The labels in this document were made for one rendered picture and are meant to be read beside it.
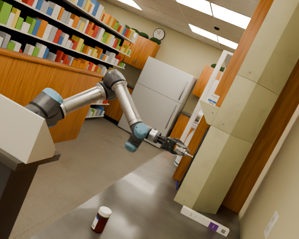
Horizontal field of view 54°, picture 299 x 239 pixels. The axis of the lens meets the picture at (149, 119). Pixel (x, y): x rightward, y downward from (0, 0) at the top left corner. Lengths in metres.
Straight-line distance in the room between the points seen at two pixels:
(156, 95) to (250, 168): 4.89
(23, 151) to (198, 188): 0.92
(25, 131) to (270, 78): 1.23
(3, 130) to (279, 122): 1.55
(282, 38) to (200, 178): 0.84
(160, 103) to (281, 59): 5.15
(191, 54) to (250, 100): 5.78
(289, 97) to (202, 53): 5.43
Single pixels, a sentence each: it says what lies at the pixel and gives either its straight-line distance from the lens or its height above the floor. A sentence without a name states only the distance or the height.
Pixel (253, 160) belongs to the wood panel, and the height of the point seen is 1.30.
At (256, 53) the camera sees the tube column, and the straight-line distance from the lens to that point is 1.64.
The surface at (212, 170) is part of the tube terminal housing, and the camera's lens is 1.66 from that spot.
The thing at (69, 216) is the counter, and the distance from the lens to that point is 1.17.
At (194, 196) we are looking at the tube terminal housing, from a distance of 1.70.
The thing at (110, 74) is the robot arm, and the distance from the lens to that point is 1.76.
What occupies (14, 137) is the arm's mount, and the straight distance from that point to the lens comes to 1.45.
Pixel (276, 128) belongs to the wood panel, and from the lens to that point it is 2.01.
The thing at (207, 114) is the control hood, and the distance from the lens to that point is 1.62.
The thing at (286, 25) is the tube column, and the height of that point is 2.02.
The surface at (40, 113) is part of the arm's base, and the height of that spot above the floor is 1.13.
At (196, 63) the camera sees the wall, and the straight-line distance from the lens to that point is 7.30.
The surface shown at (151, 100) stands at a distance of 6.73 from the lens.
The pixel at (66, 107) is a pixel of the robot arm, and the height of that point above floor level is 1.15.
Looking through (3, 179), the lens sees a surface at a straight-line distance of 1.56.
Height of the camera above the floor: 1.55
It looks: 9 degrees down
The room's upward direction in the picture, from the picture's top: 25 degrees clockwise
